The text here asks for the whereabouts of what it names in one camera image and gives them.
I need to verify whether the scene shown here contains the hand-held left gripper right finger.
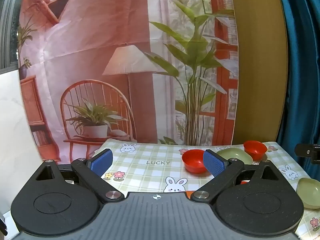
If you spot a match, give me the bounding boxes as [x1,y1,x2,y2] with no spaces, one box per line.
[191,149,279,202]

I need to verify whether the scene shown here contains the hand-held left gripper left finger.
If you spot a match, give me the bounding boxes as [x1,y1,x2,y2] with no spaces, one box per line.
[25,149,125,203]

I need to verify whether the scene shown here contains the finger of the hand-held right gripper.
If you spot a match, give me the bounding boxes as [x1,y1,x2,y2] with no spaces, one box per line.
[294,144,320,165]

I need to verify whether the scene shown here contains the red plastic bowl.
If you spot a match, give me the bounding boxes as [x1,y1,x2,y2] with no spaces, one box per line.
[182,149,208,174]
[243,140,267,161]

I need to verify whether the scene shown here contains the pale green bowl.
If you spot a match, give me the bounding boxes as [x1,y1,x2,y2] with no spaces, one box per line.
[216,147,253,166]
[297,177,320,209]

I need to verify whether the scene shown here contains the checked bunny print tablecloth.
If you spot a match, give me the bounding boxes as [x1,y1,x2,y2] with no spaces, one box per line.
[95,139,320,238]

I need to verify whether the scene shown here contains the teal curtain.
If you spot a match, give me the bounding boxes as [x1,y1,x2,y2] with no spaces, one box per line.
[274,0,320,178]

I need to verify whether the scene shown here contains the white marble board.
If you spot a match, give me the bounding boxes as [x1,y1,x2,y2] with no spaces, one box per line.
[0,69,42,230]

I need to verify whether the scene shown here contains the brown wooden panel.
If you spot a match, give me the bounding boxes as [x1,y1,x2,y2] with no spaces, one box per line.
[229,0,288,147]

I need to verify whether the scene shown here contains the printed wall cloth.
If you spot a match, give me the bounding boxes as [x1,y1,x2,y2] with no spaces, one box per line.
[17,0,240,162]

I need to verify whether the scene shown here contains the grey window frame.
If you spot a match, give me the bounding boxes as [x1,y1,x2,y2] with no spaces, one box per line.
[0,0,27,70]

